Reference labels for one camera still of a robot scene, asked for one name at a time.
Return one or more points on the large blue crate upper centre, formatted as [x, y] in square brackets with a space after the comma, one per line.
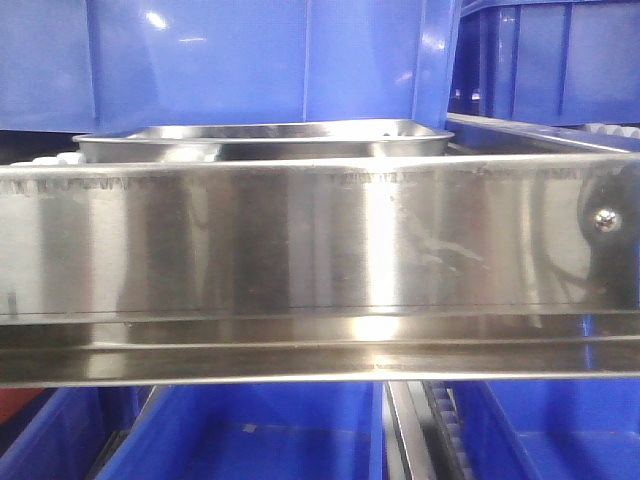
[242, 62]

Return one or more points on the stainless steel shelf front rail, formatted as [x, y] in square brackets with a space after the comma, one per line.
[366, 269]

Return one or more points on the blue bin lower right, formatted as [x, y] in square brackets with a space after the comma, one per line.
[550, 429]

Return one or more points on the blue bin lower centre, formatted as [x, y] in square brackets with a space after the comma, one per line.
[308, 430]

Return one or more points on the silver metal tray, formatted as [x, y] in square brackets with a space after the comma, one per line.
[265, 142]

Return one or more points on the blue bin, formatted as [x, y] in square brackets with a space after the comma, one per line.
[308, 430]
[62, 441]
[550, 429]

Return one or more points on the blue bin lower left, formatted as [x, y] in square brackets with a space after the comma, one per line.
[62, 441]

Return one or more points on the blue crate upper left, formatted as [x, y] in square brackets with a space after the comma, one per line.
[46, 80]

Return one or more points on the silver rail bolt right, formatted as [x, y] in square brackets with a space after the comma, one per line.
[607, 220]

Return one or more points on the white roller track strip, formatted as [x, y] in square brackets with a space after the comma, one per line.
[448, 427]

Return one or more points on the blue crate upper right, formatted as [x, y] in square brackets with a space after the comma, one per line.
[562, 63]

